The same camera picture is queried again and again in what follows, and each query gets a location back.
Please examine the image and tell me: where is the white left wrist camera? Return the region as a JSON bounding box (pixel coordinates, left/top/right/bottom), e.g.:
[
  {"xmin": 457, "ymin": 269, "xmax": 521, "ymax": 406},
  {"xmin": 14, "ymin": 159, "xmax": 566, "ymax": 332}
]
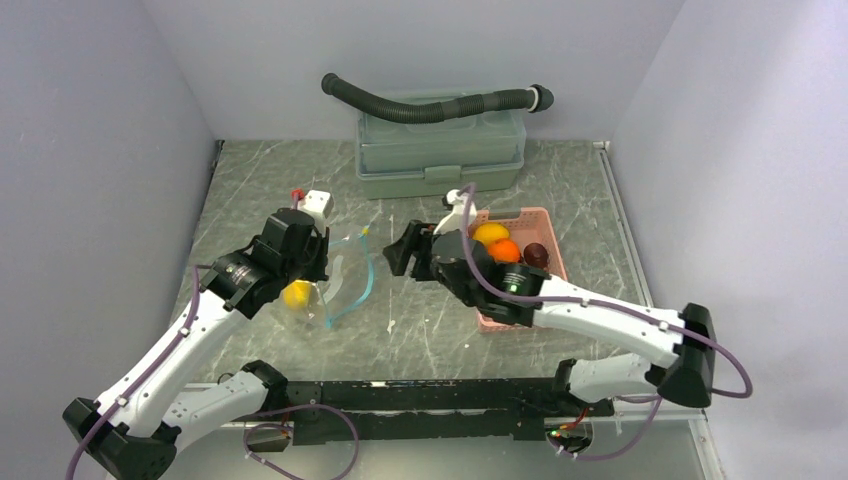
[{"xmin": 291, "ymin": 189, "xmax": 334, "ymax": 234}]

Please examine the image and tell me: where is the clear zip top bag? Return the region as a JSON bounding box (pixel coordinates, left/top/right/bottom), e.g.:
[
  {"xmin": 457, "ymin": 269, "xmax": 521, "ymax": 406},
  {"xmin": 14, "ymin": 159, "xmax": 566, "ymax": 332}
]
[{"xmin": 280, "ymin": 224, "xmax": 375, "ymax": 328}]

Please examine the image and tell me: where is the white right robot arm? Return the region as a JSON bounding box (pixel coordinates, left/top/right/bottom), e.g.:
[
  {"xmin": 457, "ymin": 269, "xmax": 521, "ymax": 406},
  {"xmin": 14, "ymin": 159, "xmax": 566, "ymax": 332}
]
[{"xmin": 382, "ymin": 220, "xmax": 716, "ymax": 415}]

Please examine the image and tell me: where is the black corrugated hose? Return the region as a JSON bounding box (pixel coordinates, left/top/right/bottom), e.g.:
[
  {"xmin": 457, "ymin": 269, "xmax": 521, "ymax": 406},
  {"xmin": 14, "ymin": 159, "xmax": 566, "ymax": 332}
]
[{"xmin": 320, "ymin": 72, "xmax": 555, "ymax": 126}]

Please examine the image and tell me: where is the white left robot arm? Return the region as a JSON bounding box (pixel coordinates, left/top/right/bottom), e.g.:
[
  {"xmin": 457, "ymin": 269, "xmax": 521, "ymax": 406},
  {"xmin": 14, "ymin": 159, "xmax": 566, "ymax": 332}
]
[{"xmin": 63, "ymin": 204, "xmax": 331, "ymax": 479}]

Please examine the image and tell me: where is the yellow bell pepper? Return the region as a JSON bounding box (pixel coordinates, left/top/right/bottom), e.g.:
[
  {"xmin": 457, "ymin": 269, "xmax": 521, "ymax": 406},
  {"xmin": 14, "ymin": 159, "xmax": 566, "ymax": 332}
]
[{"xmin": 281, "ymin": 280, "xmax": 314, "ymax": 311}]

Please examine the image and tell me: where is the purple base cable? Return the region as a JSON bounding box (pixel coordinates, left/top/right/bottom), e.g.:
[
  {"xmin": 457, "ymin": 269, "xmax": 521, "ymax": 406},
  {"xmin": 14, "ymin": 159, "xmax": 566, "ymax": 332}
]
[{"xmin": 242, "ymin": 404, "xmax": 361, "ymax": 480}]

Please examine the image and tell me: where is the dark red plum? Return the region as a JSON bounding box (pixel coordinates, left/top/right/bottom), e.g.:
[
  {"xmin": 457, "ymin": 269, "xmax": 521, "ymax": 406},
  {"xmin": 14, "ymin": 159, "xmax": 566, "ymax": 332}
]
[{"xmin": 522, "ymin": 242, "xmax": 550, "ymax": 270}]

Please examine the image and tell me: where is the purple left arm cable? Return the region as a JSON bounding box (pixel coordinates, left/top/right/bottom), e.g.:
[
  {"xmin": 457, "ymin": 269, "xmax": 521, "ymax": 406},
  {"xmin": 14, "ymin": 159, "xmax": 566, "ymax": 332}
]
[{"xmin": 64, "ymin": 264, "xmax": 210, "ymax": 480}]

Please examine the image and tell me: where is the yellow lemon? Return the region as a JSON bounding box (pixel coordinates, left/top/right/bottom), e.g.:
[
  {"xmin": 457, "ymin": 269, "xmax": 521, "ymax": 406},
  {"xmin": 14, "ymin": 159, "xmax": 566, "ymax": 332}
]
[{"xmin": 471, "ymin": 222, "xmax": 511, "ymax": 247}]

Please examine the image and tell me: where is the pink perforated plastic basket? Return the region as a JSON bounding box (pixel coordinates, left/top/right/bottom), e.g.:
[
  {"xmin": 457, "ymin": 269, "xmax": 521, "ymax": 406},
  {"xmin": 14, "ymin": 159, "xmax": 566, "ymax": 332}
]
[{"xmin": 466, "ymin": 207, "xmax": 567, "ymax": 294}]

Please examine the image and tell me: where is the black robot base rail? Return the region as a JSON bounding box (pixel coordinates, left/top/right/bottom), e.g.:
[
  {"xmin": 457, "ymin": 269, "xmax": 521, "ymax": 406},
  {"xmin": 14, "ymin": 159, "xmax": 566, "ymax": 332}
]
[{"xmin": 243, "ymin": 378, "xmax": 614, "ymax": 446}]

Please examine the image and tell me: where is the orange fruit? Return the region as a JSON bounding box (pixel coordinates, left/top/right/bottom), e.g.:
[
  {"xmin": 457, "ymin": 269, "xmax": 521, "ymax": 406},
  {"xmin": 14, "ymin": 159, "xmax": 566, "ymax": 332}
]
[{"xmin": 487, "ymin": 238, "xmax": 522, "ymax": 263}]

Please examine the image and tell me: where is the green plastic storage box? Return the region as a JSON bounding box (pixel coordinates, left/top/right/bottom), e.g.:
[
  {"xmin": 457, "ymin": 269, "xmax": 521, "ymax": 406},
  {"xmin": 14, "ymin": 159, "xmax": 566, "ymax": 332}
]
[{"xmin": 355, "ymin": 110, "xmax": 526, "ymax": 200}]

